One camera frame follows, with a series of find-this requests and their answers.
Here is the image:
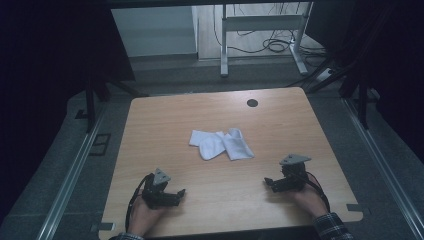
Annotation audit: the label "white sock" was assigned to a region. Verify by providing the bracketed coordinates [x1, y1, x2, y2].
[221, 127, 256, 162]
[188, 129, 227, 162]

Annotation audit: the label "person's right hand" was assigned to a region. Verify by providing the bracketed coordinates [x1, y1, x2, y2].
[290, 181, 330, 220]

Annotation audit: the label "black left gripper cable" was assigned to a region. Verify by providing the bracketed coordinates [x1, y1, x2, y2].
[124, 173, 155, 233]

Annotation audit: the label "aluminium floor rail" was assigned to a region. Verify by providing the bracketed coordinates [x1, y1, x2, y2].
[343, 97, 424, 240]
[35, 105, 108, 240]

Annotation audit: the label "black floor cables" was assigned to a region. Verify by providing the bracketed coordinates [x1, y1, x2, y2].
[213, 3, 328, 68]

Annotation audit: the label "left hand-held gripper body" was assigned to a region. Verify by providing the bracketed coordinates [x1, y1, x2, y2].
[141, 167, 181, 211]

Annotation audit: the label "white power strip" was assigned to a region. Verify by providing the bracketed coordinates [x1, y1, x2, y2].
[314, 67, 335, 83]

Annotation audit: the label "white metal desk frame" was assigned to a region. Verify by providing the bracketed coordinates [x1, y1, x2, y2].
[219, 1, 315, 79]

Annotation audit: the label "red-black right gripper cable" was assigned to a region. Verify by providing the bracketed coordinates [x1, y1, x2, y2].
[303, 171, 331, 213]

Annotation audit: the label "person's left hand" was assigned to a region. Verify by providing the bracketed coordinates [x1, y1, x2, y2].
[127, 195, 169, 238]

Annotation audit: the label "black metal stand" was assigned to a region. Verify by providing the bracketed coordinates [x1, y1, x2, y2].
[299, 54, 372, 131]
[84, 75, 150, 135]

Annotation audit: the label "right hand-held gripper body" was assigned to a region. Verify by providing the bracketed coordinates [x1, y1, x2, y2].
[278, 153, 312, 193]

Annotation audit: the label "dark curtain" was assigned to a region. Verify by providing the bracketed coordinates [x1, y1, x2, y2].
[304, 0, 424, 164]
[0, 0, 136, 228]

